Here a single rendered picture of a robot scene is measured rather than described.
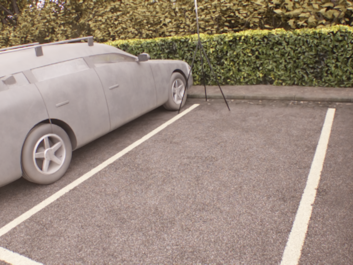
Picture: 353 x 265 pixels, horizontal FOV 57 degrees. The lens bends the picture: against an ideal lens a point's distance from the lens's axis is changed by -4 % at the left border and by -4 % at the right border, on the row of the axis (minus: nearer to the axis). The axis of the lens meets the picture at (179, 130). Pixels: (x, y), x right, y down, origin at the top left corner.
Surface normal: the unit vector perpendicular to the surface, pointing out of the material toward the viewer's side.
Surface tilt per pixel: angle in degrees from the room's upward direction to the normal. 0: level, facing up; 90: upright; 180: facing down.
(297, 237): 0
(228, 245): 0
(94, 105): 84
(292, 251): 0
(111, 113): 91
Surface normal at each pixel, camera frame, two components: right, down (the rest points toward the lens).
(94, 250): -0.11, -0.94
